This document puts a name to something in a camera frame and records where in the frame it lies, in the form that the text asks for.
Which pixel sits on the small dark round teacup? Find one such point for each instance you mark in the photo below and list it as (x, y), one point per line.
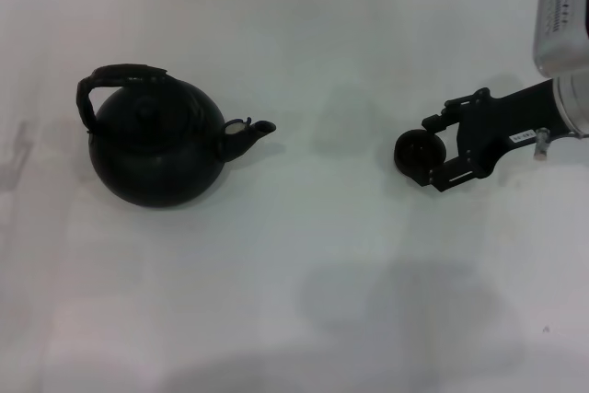
(416, 153)

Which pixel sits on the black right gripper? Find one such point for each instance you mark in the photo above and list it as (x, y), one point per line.
(501, 121)

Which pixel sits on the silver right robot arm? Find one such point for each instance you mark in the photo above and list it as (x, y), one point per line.
(568, 20)

